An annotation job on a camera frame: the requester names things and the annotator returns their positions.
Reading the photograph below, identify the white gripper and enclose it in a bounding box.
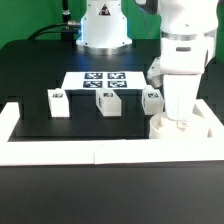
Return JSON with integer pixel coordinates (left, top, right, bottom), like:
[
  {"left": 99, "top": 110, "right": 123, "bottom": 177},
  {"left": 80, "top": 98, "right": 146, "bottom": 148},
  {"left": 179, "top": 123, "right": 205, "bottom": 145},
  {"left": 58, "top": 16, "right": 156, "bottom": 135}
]
[{"left": 147, "top": 57, "right": 201, "bottom": 121}]

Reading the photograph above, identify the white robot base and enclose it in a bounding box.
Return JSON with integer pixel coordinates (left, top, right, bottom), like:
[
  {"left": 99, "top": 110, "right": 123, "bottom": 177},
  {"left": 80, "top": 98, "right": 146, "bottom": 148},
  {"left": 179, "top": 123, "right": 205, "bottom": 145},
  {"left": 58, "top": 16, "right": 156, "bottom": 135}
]
[{"left": 76, "top": 0, "right": 132, "bottom": 55}]

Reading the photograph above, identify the white U-shaped boundary fence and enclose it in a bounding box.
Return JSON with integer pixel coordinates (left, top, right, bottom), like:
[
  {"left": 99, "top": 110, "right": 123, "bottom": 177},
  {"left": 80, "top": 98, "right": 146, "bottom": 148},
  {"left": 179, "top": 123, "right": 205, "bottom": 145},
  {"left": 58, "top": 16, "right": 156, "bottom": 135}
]
[{"left": 0, "top": 100, "right": 224, "bottom": 166}]

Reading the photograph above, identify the white round stool seat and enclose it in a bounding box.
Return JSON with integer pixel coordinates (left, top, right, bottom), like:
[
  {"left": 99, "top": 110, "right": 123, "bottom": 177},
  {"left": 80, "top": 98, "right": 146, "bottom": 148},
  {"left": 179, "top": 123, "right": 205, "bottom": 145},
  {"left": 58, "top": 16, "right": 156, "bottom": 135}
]
[{"left": 149, "top": 112, "right": 209, "bottom": 140}]

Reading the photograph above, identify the black cable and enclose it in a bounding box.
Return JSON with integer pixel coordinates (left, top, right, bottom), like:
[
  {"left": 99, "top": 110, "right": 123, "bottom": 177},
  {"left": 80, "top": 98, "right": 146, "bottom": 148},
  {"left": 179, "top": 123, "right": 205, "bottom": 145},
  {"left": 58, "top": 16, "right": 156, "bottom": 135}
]
[{"left": 27, "top": 20, "right": 82, "bottom": 41}]

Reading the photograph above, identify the white sheet with tags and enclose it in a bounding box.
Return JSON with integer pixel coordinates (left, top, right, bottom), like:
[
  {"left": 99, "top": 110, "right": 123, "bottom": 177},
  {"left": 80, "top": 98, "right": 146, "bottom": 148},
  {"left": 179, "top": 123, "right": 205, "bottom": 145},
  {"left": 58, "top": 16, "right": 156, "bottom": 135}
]
[{"left": 62, "top": 71, "right": 146, "bottom": 90}]

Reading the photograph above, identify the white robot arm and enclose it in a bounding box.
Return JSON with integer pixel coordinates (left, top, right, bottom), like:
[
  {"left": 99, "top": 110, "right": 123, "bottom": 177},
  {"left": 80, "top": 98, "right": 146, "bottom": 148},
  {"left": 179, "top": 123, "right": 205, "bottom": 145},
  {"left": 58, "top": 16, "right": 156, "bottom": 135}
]
[{"left": 134, "top": 0, "right": 219, "bottom": 121}]

